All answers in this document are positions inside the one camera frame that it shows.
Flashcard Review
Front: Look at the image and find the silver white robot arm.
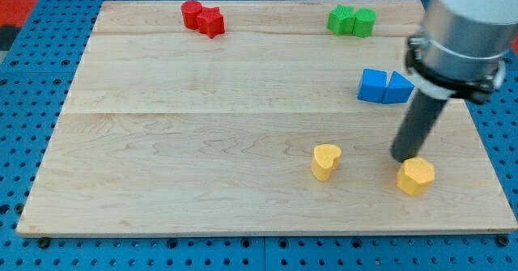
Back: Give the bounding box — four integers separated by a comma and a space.
406, 0, 517, 104

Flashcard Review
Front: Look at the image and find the yellow heart block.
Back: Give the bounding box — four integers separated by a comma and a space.
311, 144, 342, 181

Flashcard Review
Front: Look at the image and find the blue triangle block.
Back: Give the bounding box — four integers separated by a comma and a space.
381, 71, 414, 104

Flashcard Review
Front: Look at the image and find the yellow hexagon block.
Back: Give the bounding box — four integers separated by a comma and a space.
397, 157, 435, 196

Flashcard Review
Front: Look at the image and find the light wooden board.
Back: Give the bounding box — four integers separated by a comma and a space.
16, 0, 517, 238

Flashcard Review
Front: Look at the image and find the red star block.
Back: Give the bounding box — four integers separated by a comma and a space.
197, 6, 226, 39

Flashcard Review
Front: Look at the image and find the blue cube block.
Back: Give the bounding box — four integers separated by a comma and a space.
357, 69, 387, 103

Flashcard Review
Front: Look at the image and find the green star block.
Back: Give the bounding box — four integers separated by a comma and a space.
327, 4, 355, 36

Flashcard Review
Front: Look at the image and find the red cylinder block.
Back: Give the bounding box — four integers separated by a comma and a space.
180, 0, 202, 30

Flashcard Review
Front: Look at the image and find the green cylinder block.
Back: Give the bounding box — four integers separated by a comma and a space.
353, 8, 377, 37

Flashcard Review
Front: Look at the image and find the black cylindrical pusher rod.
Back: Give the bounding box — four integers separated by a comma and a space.
390, 90, 448, 163

